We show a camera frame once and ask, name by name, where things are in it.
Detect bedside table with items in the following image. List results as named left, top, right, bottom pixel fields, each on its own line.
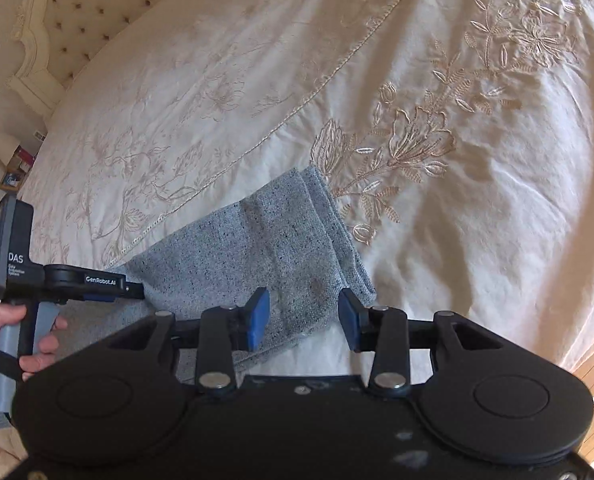
left=0, top=133, right=36, bottom=194

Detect cream tufted headboard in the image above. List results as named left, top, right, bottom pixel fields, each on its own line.
left=7, top=0, right=161, bottom=119

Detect person's left hand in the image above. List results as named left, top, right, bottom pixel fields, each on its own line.
left=0, top=303, right=70, bottom=386

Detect cream embroidered bedspread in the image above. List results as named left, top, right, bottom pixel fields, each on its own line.
left=22, top=0, right=594, bottom=369

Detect grey speckled pants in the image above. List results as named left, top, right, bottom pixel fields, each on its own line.
left=57, top=167, right=376, bottom=372

